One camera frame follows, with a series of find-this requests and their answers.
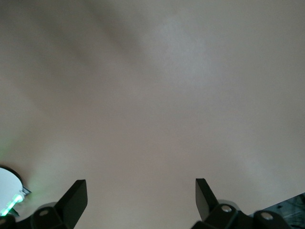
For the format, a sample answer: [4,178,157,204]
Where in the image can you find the brown table mat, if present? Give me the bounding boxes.
[0,0,305,229]

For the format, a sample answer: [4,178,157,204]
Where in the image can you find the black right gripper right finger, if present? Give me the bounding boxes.
[192,178,292,229]

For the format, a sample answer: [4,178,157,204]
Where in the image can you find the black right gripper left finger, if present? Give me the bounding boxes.
[0,179,89,229]

